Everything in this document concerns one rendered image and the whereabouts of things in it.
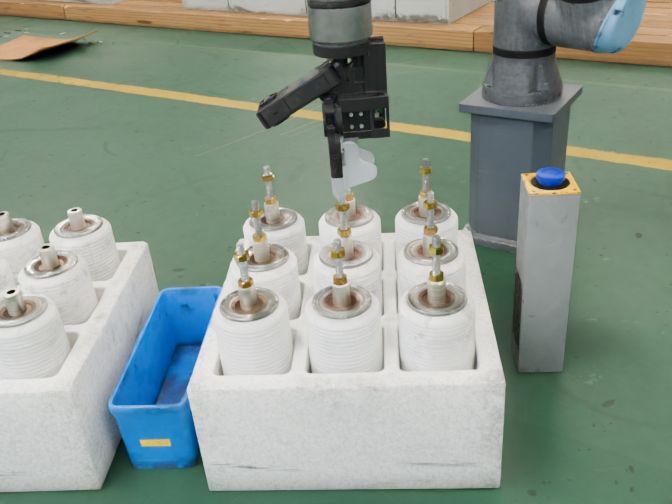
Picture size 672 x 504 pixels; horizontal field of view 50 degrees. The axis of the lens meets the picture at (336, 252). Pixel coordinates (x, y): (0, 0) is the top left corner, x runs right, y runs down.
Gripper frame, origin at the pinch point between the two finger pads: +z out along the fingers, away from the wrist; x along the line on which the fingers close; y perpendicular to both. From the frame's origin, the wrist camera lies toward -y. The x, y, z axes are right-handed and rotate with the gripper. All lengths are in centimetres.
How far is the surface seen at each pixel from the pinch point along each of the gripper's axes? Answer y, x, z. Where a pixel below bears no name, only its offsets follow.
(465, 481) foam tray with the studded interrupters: 13.8, -20.7, 33.2
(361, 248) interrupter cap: 2.9, 1.0, 9.3
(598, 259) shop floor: 50, 34, 35
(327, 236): -1.9, 8.5, 11.0
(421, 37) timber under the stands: 38, 207, 31
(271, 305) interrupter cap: -9.2, -11.7, 9.3
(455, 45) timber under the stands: 50, 199, 33
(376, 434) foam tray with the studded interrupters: 2.6, -19.8, 24.6
